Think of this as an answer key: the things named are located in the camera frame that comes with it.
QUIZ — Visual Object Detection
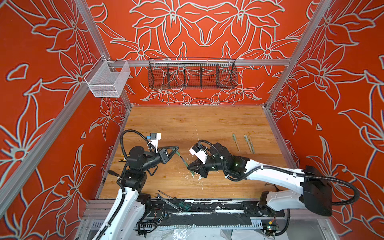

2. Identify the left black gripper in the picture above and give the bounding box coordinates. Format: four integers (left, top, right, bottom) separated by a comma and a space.
141, 145, 178, 173

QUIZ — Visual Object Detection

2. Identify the green handled screwdriver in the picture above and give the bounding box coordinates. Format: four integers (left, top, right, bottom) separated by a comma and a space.
158, 190, 192, 212

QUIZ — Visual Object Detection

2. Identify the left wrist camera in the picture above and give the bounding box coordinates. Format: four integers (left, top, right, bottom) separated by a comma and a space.
147, 133, 162, 153

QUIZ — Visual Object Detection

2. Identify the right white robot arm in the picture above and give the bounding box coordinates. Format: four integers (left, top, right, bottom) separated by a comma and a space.
188, 140, 360, 217

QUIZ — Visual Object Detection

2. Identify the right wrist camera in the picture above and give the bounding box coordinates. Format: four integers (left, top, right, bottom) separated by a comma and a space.
189, 143, 208, 164

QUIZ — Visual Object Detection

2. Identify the black wire mesh basket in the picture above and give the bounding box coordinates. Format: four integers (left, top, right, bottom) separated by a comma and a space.
148, 58, 238, 90

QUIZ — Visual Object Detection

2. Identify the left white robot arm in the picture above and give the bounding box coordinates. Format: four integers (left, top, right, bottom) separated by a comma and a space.
94, 130, 179, 240

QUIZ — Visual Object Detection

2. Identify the black handled screwdriver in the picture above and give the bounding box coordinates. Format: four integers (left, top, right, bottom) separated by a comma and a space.
108, 170, 120, 177

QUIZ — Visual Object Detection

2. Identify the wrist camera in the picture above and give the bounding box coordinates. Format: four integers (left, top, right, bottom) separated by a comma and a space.
189, 143, 208, 164
147, 133, 162, 153

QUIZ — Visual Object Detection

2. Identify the small green circuit board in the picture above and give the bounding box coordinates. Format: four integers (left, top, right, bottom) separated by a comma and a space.
263, 220, 279, 234

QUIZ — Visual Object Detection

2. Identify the silver wrench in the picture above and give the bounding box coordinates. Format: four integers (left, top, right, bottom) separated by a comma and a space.
157, 194, 183, 213

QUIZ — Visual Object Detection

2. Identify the white slotted cable duct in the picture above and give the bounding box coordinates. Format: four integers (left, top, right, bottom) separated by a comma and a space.
156, 219, 263, 231

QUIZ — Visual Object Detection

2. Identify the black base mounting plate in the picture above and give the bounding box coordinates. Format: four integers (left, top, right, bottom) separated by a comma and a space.
138, 199, 286, 218

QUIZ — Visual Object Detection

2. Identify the white wire mesh basket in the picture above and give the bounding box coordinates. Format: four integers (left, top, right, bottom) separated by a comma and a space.
85, 56, 131, 98

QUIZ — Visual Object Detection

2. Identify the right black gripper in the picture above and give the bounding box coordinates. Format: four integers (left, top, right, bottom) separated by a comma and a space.
184, 157, 228, 180

